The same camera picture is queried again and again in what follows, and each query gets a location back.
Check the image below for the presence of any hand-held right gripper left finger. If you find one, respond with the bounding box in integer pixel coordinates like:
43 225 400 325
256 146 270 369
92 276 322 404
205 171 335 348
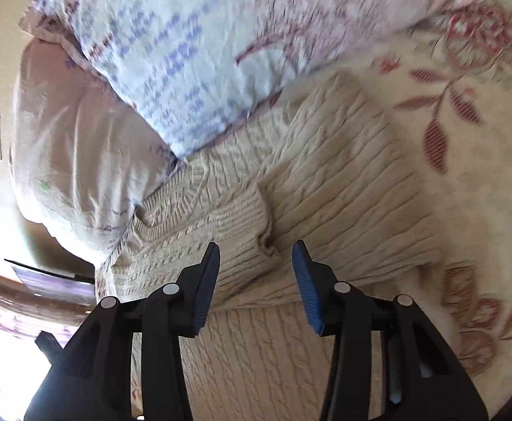
23 242 222 421

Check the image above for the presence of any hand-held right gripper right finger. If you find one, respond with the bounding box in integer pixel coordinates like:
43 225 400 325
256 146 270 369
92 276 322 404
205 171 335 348
291 240 489 421

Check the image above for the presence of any cream cable-knit sweater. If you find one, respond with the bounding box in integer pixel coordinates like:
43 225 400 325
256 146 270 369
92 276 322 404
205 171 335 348
96 72 443 421

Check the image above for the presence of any dark flat screen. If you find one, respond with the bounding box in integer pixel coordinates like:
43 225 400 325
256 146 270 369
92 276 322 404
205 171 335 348
4 258 96 299

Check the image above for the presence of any pink lavender print pillow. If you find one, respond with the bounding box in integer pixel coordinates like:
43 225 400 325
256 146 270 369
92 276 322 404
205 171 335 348
10 37 178 255

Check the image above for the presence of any red floral bedspread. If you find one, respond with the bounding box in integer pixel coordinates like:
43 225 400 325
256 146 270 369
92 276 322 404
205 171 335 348
361 0 512 408

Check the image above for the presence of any blue lavender print pillow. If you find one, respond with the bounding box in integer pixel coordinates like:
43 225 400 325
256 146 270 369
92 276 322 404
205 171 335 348
21 0 489 159

